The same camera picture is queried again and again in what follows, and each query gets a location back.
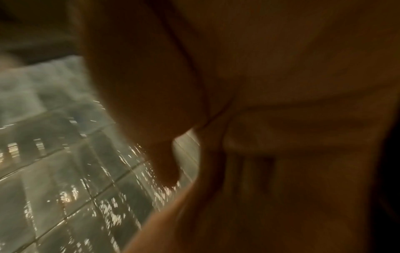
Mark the person's right hand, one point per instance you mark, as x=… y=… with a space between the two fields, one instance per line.
x=140 y=74

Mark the beige cloth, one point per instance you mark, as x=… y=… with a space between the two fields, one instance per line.
x=297 y=74

